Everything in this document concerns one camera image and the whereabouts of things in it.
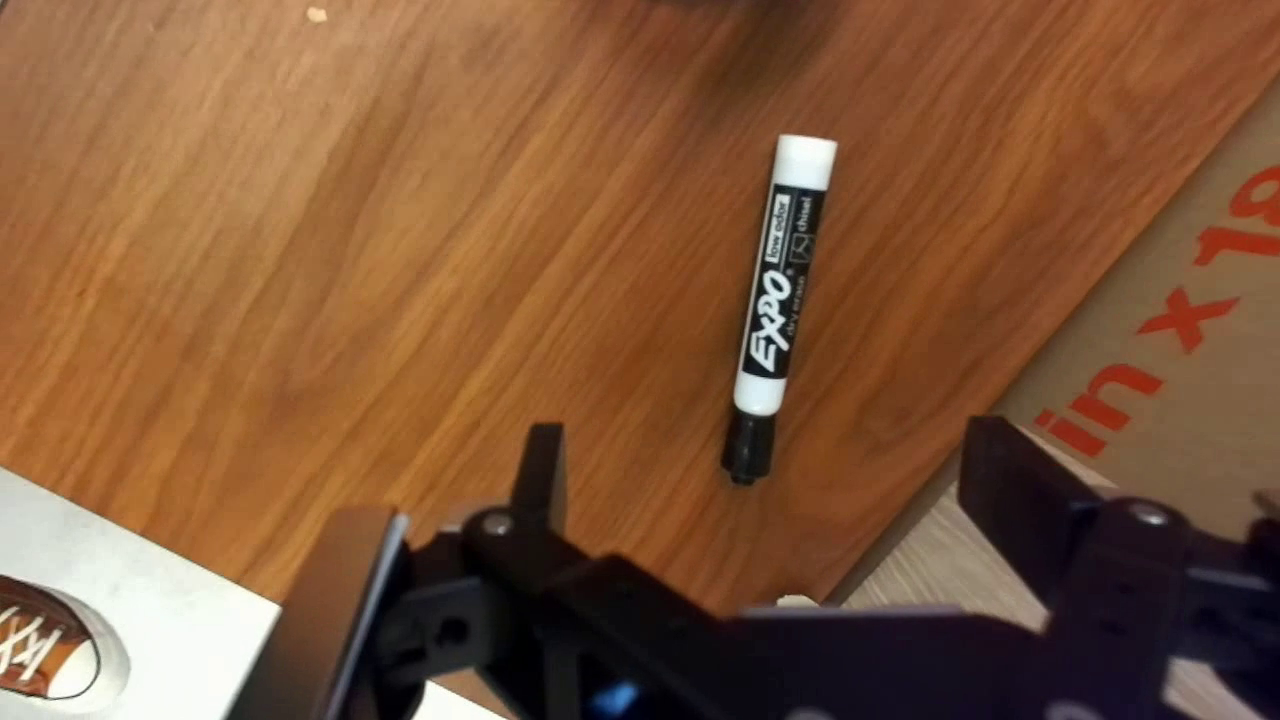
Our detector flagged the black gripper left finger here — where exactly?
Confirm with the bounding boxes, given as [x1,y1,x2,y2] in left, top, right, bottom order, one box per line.
[222,419,710,720]

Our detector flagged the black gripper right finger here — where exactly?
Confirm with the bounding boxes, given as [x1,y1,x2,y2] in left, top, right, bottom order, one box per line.
[955,411,1280,720]

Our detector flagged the black Expo dry-erase marker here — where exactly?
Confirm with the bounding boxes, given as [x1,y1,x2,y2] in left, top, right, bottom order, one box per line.
[714,133,845,490]

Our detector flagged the light wooden board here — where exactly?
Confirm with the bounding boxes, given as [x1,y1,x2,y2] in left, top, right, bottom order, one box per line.
[836,484,1073,635]

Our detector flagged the flat cardboard box red print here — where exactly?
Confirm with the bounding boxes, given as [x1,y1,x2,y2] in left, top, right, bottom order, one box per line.
[994,75,1280,537]

